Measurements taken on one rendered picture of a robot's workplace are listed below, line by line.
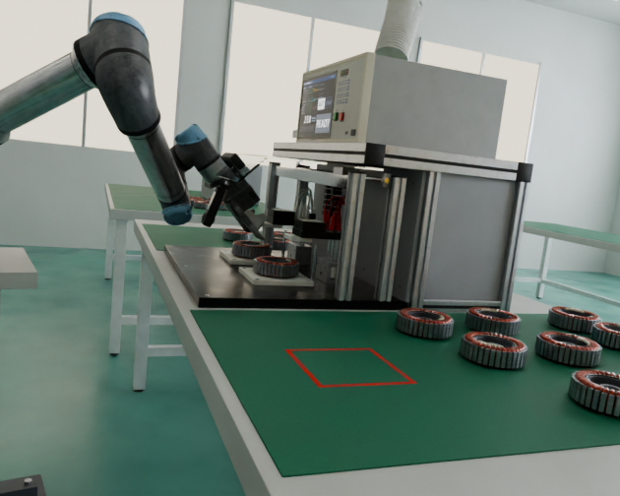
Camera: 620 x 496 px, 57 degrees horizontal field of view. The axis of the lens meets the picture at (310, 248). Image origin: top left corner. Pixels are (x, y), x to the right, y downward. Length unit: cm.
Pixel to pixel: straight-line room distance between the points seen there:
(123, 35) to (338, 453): 95
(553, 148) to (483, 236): 685
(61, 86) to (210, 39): 491
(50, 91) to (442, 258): 94
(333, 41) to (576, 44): 336
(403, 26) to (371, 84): 146
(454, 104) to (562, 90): 687
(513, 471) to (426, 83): 96
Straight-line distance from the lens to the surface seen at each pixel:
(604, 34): 884
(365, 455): 67
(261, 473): 62
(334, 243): 145
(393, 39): 273
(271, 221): 163
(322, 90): 159
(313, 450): 66
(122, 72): 124
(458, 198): 136
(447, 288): 139
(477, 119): 151
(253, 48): 632
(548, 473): 73
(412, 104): 141
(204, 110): 614
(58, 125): 605
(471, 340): 105
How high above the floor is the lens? 106
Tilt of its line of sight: 8 degrees down
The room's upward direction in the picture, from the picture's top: 6 degrees clockwise
